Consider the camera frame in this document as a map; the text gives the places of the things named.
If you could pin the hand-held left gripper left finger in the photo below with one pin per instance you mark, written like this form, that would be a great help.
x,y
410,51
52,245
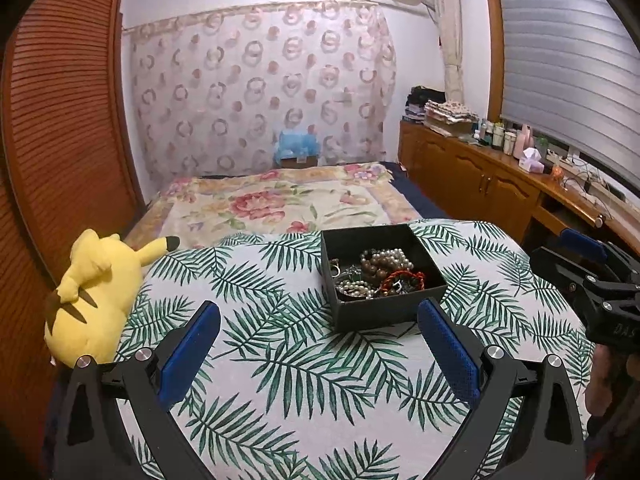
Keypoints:
x,y
190,350

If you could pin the white power strip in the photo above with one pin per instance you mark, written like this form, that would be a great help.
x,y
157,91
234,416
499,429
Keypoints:
x,y
595,182

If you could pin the blue plush toy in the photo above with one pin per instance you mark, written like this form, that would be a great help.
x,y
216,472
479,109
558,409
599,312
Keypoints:
x,y
295,142

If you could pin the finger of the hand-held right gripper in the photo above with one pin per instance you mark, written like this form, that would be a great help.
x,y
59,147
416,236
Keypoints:
x,y
560,265
582,244

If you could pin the dark blue bed sheet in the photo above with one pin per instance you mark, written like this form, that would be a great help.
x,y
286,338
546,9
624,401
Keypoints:
x,y
420,200

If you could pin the group of bottles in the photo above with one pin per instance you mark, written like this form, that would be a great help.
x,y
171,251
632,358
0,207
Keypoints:
x,y
500,135

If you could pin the grey window blind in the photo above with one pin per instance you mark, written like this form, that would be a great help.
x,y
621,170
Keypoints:
x,y
565,60

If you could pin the floral blanket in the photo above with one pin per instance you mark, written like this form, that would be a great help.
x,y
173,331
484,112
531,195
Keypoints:
x,y
250,210

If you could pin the wooden cabinet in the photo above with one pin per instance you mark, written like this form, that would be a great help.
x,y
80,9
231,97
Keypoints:
x,y
475,175

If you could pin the yellow plush toy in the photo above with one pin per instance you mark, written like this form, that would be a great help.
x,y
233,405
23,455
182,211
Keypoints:
x,y
95,280

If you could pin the small cardboard box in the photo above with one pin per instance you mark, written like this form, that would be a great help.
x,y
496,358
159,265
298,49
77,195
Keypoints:
x,y
299,162

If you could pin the black jewelry box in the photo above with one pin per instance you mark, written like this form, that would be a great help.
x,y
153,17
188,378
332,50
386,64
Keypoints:
x,y
380,317

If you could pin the circle-patterned curtain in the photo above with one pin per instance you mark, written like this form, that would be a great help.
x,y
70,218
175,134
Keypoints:
x,y
250,85

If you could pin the dark folded clothes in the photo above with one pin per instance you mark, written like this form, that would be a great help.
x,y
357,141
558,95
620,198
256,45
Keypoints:
x,y
420,100

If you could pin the person's right forearm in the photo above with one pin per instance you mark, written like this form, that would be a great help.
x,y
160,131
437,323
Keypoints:
x,y
620,445

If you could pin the person's right hand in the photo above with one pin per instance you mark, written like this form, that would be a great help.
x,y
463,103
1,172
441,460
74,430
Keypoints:
x,y
602,380

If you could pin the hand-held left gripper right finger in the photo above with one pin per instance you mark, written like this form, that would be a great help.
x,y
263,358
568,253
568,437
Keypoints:
x,y
450,355

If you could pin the tied white curtain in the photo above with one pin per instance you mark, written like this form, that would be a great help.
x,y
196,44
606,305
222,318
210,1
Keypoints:
x,y
452,35

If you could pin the stack of folded cloths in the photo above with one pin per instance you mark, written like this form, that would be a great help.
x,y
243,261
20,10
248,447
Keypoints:
x,y
452,110

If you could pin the pink tissue box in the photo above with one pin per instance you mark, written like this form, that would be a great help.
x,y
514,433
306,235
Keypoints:
x,y
531,162

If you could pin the wooden slatted wardrobe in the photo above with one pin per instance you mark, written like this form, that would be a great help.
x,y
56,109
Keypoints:
x,y
60,110

